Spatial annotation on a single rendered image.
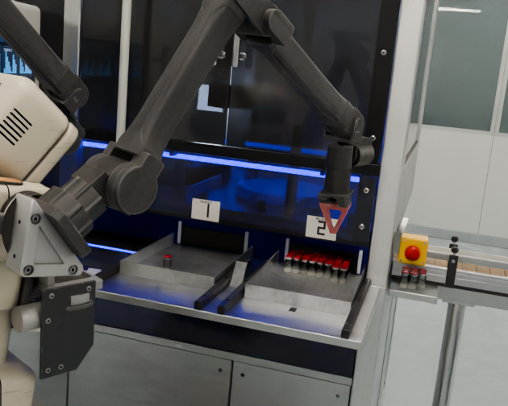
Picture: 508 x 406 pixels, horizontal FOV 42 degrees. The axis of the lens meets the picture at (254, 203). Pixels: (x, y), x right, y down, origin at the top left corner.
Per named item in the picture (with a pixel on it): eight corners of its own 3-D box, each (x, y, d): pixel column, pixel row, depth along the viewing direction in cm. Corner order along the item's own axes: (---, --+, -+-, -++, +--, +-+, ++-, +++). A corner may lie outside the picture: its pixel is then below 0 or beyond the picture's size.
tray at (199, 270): (172, 243, 202) (172, 232, 201) (252, 257, 195) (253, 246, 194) (119, 273, 170) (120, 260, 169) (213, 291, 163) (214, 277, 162)
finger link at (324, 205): (351, 230, 154) (354, 191, 152) (346, 238, 147) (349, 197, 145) (322, 226, 156) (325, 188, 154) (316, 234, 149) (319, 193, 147)
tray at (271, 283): (276, 261, 193) (277, 250, 192) (364, 276, 186) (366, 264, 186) (243, 296, 161) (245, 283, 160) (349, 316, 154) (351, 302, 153)
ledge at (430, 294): (392, 281, 190) (393, 275, 190) (437, 288, 187) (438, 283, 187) (387, 296, 177) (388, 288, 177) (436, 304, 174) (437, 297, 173)
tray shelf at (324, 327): (156, 246, 204) (157, 241, 203) (382, 285, 185) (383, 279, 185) (72, 292, 158) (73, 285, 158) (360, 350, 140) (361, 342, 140)
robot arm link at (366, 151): (323, 112, 146) (356, 118, 140) (353, 110, 154) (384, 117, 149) (316, 164, 149) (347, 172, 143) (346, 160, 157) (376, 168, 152)
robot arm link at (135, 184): (208, -39, 111) (251, -37, 105) (248, 14, 122) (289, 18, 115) (70, 185, 103) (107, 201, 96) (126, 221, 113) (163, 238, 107)
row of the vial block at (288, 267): (285, 269, 185) (286, 254, 184) (347, 280, 181) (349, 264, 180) (282, 271, 183) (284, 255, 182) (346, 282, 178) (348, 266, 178)
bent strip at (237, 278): (235, 282, 171) (236, 260, 170) (245, 283, 170) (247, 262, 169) (215, 298, 158) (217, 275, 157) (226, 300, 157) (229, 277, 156)
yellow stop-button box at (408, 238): (399, 255, 181) (402, 230, 180) (426, 260, 179) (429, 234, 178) (397, 263, 174) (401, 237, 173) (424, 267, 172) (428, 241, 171)
